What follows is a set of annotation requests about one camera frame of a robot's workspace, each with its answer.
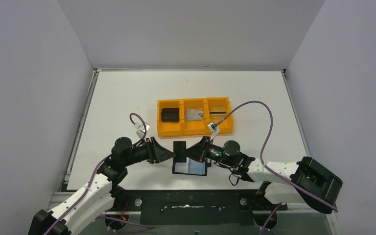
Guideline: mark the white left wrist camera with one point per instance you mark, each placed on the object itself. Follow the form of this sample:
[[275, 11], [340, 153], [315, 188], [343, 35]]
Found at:
[[141, 129]]

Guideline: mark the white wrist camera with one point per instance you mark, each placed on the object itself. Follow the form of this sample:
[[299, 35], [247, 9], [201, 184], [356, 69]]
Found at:
[[215, 130], [141, 129]]

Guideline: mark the silver patterned card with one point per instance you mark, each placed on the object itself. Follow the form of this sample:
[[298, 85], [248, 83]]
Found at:
[[193, 114]]

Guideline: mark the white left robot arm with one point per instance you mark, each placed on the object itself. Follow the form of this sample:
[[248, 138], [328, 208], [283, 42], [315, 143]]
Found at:
[[98, 194]]

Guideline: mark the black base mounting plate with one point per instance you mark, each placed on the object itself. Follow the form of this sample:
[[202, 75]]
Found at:
[[202, 207]]

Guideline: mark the black leather card holder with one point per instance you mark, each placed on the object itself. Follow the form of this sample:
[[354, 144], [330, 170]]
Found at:
[[187, 166]]

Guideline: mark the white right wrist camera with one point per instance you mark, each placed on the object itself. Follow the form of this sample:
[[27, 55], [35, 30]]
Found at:
[[215, 130]]

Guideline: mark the yellow three-compartment bin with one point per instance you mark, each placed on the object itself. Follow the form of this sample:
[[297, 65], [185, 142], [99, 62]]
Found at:
[[189, 128]]

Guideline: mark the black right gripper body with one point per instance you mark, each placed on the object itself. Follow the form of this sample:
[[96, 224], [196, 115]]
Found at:
[[215, 152]]

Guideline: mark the aluminium left side rail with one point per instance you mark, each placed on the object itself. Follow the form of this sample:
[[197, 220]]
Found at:
[[81, 125]]

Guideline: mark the black wallet in bin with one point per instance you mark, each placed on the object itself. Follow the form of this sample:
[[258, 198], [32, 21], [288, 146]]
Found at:
[[170, 115]]

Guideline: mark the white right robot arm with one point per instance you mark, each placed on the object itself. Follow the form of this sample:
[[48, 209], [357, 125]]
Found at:
[[304, 181]]

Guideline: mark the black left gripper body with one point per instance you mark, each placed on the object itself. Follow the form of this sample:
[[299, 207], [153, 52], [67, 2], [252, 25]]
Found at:
[[153, 150]]

